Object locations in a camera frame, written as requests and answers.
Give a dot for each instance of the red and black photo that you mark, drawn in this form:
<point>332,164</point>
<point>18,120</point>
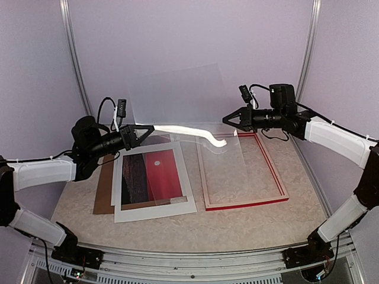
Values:
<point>150,179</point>

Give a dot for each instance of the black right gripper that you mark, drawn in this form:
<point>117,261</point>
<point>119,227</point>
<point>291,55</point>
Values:
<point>247,118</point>

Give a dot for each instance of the right aluminium corner post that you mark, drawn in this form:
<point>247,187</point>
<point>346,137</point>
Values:
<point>310,42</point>

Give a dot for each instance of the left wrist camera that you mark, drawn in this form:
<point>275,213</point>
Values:
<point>120,112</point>

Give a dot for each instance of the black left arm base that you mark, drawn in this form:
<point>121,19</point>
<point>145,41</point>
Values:
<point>77,254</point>

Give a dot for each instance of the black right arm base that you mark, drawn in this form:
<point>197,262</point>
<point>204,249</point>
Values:
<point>316,250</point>

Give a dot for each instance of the left aluminium corner post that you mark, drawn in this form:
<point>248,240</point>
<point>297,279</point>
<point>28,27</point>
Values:
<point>74,56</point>

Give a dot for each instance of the aluminium corner post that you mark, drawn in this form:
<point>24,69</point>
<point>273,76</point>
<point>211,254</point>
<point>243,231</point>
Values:
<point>74,56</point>
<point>310,42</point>

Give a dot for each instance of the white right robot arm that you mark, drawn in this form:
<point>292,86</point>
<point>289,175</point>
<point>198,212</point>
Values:
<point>309,126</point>

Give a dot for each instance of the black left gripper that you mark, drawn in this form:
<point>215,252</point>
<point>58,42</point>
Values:
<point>131,141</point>

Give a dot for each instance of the wooden picture frame red edge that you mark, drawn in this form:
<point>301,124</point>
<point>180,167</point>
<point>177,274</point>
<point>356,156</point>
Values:
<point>275,189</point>

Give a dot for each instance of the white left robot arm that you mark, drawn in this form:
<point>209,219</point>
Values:
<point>78,165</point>

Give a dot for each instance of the aluminium front rail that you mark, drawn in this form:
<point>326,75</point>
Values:
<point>132,266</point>

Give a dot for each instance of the white photo mat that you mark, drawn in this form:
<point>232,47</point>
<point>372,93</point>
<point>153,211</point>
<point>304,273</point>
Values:
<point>180,206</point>

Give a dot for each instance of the clear acrylic sheet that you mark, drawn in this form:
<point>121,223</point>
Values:
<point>195,98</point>

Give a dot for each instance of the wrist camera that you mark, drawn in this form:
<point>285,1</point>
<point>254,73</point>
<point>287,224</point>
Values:
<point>120,112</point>
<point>248,96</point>

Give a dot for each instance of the brown cardboard backing board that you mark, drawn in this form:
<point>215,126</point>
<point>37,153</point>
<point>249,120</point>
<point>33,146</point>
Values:
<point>102,203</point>

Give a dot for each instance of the white protective film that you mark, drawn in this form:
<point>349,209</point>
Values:
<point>196,132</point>

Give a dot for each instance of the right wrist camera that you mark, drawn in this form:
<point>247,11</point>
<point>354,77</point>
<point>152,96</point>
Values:
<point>248,96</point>

